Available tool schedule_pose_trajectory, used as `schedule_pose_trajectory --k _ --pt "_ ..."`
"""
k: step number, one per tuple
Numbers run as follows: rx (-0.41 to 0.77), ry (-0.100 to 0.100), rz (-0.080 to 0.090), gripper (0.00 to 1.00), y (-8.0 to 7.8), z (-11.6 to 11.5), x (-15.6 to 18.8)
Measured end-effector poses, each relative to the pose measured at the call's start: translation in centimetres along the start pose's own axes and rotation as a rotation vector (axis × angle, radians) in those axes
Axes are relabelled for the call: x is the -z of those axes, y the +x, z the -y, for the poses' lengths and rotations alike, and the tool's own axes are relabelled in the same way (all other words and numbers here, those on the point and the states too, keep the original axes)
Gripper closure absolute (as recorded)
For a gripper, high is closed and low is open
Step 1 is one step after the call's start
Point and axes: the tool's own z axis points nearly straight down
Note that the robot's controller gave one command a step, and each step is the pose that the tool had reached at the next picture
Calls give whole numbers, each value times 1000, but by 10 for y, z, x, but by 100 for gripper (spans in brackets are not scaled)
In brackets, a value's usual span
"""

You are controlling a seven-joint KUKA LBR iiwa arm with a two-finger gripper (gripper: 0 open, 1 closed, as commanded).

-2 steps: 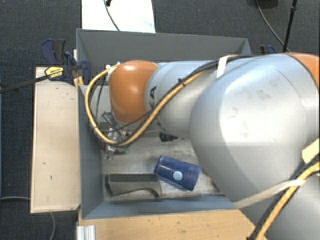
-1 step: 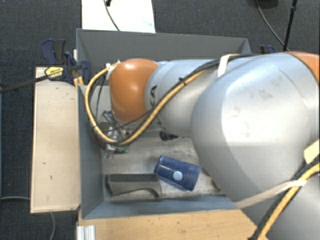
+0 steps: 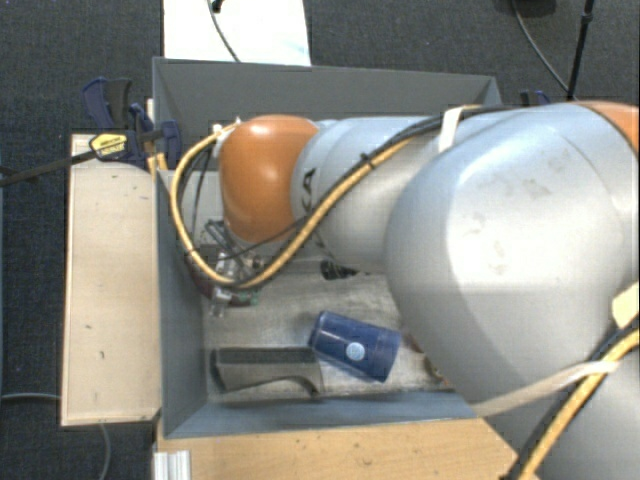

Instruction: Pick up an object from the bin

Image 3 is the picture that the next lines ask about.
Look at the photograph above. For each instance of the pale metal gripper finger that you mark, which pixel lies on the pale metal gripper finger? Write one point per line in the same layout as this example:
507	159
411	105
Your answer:
219	302
226	266

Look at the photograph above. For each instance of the grey metal bin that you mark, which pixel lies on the grey metal bin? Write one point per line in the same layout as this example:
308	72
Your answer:
280	318

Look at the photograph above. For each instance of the dark grey wedge-shaped block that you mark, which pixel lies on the dark grey wedge-shaped block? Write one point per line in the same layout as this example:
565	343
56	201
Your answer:
265	365

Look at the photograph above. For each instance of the pale wood board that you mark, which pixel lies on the pale wood board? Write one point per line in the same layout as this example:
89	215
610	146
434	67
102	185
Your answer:
112	288

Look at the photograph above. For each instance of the dark blue cup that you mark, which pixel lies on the dark blue cup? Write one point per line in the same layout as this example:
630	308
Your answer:
352	345

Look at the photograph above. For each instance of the black cylinder on white bracket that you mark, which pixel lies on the black cylinder on white bracket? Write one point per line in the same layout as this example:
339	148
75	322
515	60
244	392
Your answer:
334	270

